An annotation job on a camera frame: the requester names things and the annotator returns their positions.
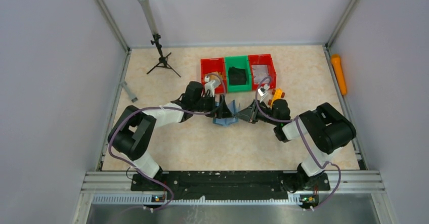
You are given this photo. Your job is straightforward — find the grey small tool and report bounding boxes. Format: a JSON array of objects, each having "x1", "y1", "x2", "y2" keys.
[{"x1": 120, "y1": 80, "x2": 138, "y2": 103}]

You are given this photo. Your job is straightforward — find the red bin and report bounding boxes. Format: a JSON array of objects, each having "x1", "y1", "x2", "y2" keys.
[
  {"x1": 247, "y1": 54, "x2": 277, "y2": 91},
  {"x1": 200, "y1": 58, "x2": 227, "y2": 94}
]

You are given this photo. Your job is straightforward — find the green bin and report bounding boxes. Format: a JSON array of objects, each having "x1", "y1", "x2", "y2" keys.
[{"x1": 224, "y1": 56, "x2": 251, "y2": 93}]

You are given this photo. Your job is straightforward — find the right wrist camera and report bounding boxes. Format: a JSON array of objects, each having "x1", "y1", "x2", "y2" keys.
[{"x1": 256, "y1": 84, "x2": 270, "y2": 102}]

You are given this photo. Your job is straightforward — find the yellow toy block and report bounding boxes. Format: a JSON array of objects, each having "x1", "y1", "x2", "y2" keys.
[{"x1": 269, "y1": 88, "x2": 285, "y2": 106}]

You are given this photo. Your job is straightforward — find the blue card holder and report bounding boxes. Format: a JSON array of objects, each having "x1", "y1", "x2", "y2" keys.
[{"x1": 212, "y1": 100, "x2": 240, "y2": 127}]

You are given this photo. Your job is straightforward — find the silver cards in bin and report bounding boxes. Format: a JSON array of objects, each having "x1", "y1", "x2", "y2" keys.
[{"x1": 251, "y1": 65, "x2": 269, "y2": 84}]

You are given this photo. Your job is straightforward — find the left red bin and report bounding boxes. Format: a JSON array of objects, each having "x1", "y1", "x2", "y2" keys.
[{"x1": 200, "y1": 58, "x2": 227, "y2": 94}]

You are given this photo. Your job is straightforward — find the black tripod with grey tube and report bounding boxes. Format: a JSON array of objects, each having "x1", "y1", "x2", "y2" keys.
[{"x1": 137, "y1": 0, "x2": 181, "y2": 77}]

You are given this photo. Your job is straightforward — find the right red bin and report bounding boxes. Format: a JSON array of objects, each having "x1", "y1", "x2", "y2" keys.
[{"x1": 247, "y1": 54, "x2": 277, "y2": 91}]

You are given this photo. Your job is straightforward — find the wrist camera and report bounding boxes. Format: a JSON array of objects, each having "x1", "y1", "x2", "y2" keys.
[
  {"x1": 204, "y1": 75, "x2": 221, "y2": 97},
  {"x1": 256, "y1": 84, "x2": 270, "y2": 102}
]

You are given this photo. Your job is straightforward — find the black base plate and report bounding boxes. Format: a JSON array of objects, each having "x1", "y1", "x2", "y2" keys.
[{"x1": 131, "y1": 170, "x2": 331, "y2": 200}]

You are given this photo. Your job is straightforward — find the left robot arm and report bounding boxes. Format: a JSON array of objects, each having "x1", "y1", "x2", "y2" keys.
[{"x1": 108, "y1": 81, "x2": 233, "y2": 180}]

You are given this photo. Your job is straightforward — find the orange flashlight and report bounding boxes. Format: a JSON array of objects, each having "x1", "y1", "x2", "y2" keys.
[{"x1": 330, "y1": 54, "x2": 348, "y2": 96}]

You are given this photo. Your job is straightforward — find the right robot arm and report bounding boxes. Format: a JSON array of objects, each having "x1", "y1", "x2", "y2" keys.
[{"x1": 236, "y1": 99, "x2": 357, "y2": 187}]

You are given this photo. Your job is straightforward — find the black cards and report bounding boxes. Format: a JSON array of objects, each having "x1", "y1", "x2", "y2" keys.
[{"x1": 228, "y1": 67, "x2": 247, "y2": 85}]

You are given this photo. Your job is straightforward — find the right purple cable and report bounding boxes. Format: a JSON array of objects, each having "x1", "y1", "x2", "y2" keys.
[{"x1": 254, "y1": 76, "x2": 342, "y2": 211}]

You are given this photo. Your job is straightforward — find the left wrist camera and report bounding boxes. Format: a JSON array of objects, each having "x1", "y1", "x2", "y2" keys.
[{"x1": 204, "y1": 75, "x2": 221, "y2": 97}]

